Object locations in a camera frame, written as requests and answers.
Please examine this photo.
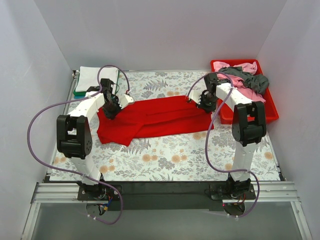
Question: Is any red t shirt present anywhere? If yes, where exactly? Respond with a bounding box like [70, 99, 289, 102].
[97, 95, 212, 147]

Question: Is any floral patterned table mat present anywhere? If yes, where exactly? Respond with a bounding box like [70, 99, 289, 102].
[49, 70, 281, 182]

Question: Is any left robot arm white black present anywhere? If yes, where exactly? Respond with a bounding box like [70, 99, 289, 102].
[56, 78, 121, 200]

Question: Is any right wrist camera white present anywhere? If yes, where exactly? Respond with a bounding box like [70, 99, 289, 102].
[186, 90, 202, 109]

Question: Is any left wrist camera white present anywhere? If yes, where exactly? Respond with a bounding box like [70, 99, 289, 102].
[118, 94, 135, 110]

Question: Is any pink t shirt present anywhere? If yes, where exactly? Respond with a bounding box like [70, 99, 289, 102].
[213, 61, 269, 103]

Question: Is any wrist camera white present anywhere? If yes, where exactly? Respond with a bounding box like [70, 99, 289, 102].
[186, 90, 202, 109]
[118, 94, 135, 110]

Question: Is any grey t shirt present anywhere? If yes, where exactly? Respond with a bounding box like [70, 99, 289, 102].
[218, 66, 270, 95]

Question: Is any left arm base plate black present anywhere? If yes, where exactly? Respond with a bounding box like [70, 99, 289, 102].
[77, 184, 120, 201]

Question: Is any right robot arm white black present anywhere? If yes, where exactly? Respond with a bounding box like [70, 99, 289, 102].
[200, 72, 267, 199]

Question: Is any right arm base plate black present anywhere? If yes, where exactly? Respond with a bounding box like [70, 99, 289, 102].
[208, 182, 256, 200]

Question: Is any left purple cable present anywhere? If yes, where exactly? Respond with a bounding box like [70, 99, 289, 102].
[26, 64, 131, 224]

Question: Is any folded white t shirt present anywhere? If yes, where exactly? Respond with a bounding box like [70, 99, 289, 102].
[75, 66, 119, 92]

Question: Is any aluminium frame rail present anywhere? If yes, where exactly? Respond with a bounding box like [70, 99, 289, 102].
[31, 181, 301, 203]

